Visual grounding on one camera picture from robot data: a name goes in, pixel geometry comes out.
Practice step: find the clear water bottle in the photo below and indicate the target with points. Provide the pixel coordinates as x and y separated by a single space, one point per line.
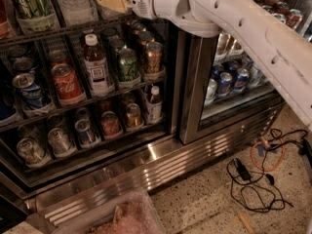
78 11
109 12

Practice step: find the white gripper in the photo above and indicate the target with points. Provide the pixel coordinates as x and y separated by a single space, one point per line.
141 1

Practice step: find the green soda can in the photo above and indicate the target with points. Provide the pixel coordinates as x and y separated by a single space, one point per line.
128 75

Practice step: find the red Coca-Cola can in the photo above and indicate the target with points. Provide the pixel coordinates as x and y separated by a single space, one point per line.
69 89

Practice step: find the clear plastic bin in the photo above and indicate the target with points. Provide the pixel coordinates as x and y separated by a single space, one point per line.
102 214

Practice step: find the blue can bottom shelf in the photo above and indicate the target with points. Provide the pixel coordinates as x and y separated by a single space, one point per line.
86 133

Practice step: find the silver can bottom shelf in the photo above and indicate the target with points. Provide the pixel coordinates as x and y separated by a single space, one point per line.
61 142

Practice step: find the pink bubble wrap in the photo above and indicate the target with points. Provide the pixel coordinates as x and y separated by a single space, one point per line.
131 217

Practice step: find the blue Pepsi can behind door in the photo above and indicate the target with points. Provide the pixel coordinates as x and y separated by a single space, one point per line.
224 83

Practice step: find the fridge glass door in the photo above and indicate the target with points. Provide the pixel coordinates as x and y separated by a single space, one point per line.
222 112

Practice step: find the blue Pepsi can middle shelf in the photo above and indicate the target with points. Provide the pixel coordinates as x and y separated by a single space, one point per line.
35 101

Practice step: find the iced tea bottle white cap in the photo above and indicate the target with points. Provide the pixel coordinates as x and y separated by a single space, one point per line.
96 65

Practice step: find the green-white can bottom left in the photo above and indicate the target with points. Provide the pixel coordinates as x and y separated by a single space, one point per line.
33 153

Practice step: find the tea bottle behind door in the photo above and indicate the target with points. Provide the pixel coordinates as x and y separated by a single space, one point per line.
255 76

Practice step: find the gold soda can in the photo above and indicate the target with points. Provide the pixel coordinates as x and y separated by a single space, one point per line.
153 61

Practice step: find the green tall can top shelf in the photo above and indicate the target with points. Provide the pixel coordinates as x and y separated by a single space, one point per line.
35 16

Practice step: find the gold can bottom shelf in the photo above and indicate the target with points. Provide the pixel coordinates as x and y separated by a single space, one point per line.
133 117

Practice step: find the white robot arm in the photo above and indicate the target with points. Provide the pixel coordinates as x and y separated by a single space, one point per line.
283 55

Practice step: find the stainless steel glass-door fridge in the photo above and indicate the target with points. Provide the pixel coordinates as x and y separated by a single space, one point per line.
67 187

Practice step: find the small tea bottle lower shelf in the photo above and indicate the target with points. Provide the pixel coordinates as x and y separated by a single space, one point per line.
154 105

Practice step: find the red can bottom shelf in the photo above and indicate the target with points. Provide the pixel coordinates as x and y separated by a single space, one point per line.
110 125

